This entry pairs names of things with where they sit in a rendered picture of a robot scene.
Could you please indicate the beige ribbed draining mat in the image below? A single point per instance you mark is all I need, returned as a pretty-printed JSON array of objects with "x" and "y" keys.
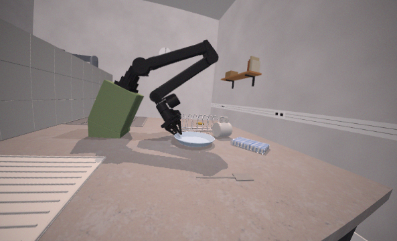
[{"x": 34, "y": 190}]

